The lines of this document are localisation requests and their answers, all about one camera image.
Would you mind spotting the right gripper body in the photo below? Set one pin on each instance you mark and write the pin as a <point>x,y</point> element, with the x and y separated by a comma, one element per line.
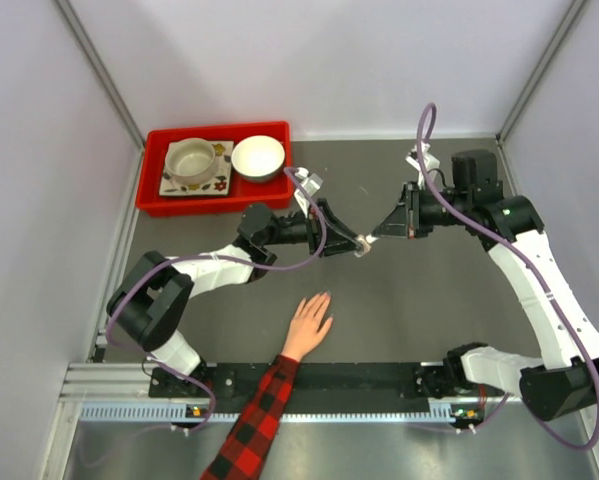
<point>420,216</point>

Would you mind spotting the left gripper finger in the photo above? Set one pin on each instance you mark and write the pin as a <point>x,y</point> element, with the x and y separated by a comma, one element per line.
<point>340,220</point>
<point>339,245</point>

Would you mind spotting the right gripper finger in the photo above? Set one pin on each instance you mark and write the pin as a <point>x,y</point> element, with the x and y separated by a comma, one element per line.
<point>398,217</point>
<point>391,232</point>

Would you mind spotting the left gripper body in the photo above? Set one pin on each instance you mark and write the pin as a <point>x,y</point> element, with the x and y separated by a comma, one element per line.
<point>315,231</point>

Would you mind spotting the glitter nail polish bottle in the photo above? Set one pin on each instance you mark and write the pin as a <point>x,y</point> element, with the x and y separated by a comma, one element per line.
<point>363,246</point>

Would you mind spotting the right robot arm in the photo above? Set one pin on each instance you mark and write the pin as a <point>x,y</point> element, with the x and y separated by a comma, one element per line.
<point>565,376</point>

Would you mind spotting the red plaid sleeve forearm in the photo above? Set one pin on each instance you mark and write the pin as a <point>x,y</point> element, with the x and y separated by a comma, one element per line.
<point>246,447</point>

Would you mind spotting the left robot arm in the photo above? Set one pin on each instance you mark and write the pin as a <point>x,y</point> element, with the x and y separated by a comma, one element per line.
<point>150,302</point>

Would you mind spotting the person's hand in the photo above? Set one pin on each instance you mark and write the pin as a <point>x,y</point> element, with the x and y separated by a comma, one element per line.
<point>308,327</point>

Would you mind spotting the white ceramic bowl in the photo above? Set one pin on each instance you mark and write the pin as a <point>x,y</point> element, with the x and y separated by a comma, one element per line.
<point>258,158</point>

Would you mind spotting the floral square plate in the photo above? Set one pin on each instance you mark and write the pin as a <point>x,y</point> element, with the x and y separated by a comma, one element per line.
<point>218,185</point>

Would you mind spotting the red plastic tray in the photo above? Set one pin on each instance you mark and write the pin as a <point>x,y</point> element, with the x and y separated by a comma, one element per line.
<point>238,193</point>

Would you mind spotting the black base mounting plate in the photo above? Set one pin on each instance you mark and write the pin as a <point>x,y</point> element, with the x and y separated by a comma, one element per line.
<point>340,388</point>

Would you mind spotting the beige ceramic bowl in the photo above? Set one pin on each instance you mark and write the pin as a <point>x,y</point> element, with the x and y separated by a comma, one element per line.
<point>191,161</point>

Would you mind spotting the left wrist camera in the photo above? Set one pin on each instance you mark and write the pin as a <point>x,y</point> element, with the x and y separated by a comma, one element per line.
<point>310,184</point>

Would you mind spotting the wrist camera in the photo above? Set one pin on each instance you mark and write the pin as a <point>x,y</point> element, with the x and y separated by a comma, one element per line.
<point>310,184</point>
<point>417,158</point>

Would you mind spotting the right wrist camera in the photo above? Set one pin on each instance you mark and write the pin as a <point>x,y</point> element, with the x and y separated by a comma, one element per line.
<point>417,158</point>

